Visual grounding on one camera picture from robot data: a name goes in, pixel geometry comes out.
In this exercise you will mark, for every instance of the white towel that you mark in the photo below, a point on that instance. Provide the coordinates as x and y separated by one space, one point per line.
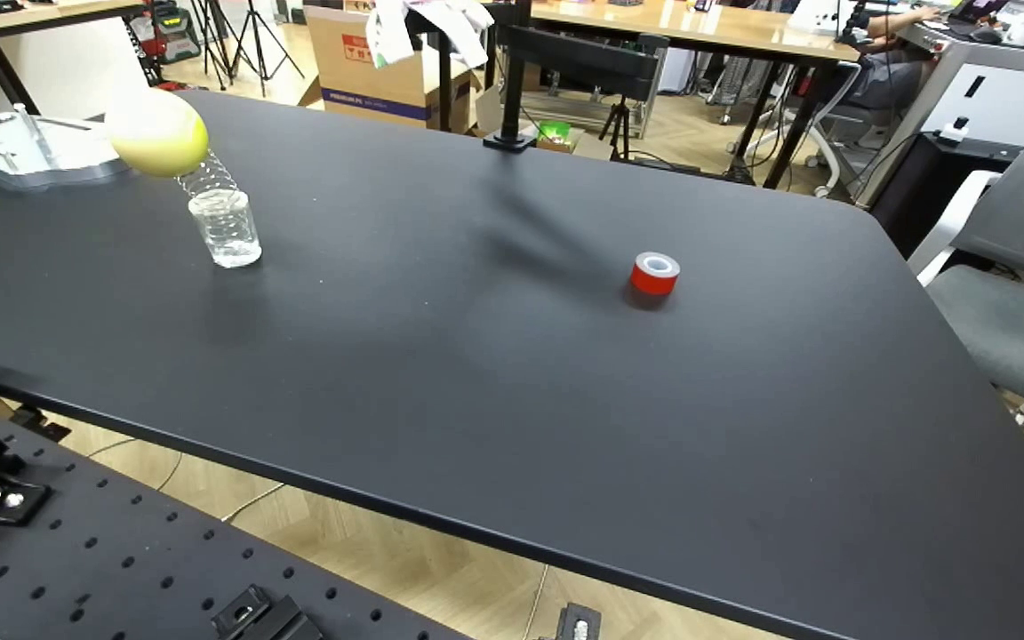
443 23

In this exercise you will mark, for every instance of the small black tripod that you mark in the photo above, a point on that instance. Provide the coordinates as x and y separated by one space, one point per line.
619 128

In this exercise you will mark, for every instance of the black photo tripod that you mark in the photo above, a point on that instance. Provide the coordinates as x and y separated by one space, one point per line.
255 38

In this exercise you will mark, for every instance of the red tape roll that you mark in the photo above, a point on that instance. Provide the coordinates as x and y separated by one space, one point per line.
655 280

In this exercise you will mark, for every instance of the green small object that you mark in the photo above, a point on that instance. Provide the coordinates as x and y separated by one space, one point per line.
555 132

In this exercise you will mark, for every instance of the black flat panel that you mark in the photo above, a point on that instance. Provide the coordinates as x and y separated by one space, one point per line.
596 63

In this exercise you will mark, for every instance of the brown cardboard box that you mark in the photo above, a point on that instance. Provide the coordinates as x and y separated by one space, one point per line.
340 65

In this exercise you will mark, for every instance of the long wooden table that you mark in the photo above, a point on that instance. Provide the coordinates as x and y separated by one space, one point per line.
703 30

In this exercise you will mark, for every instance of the yellow round ball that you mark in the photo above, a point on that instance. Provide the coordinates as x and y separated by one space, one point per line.
163 137

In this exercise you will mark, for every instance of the black mesh chair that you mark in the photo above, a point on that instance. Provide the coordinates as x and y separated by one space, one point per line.
868 120

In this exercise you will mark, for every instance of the black perforated breadboard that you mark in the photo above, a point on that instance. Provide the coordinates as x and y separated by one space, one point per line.
98 555

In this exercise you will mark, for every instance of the gray office chair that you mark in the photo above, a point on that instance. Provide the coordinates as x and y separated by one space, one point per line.
1015 295

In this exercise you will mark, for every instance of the gray cabinet desk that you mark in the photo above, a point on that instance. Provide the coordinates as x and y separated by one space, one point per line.
1003 102

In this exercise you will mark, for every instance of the wooden table with black legs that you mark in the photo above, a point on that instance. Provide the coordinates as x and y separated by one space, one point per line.
25 16

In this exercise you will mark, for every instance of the white device on desk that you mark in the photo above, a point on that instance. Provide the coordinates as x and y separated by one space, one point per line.
1022 23

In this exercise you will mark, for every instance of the silver metal bracket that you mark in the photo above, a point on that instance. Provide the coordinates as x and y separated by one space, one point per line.
578 624

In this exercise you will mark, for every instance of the black mounting bracket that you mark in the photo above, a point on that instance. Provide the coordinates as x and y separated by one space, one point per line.
264 618

